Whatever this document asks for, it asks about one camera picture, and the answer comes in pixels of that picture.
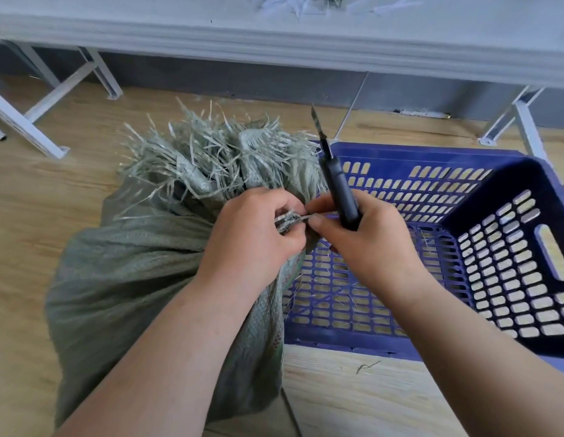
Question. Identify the person's right forearm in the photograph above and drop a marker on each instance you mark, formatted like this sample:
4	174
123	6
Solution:
468	359

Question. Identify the person's left thumb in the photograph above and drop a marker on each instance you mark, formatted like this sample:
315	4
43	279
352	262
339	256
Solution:
294	241

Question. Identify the small green thread scrap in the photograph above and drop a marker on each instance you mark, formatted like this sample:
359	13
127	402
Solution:
366	367

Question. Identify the pile of white plastic scraps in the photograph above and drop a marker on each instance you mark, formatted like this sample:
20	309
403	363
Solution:
304	3

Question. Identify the blue plastic perforated basket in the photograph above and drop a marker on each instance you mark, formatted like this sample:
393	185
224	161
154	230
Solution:
423	152

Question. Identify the white metal table leg frame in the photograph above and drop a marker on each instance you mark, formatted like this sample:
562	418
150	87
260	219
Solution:
40	109
521	113

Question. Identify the person's right hand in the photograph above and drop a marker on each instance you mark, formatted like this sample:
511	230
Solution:
377	250

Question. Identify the black utility knife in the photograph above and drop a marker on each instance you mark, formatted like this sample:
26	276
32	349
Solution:
339	186

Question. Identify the person's left forearm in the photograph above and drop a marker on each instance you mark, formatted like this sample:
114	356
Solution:
172	359

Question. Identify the thin white rod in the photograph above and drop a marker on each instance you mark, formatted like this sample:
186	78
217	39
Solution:
351	106

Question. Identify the green woven sack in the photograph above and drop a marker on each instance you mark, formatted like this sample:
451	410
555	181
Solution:
127	268

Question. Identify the person's left hand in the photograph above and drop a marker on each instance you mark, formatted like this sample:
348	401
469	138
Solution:
245	241

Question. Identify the person's right thumb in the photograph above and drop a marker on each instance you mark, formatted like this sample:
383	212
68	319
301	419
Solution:
327	232

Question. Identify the white pen-shaped stick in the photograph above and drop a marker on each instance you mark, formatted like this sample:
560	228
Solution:
421	113

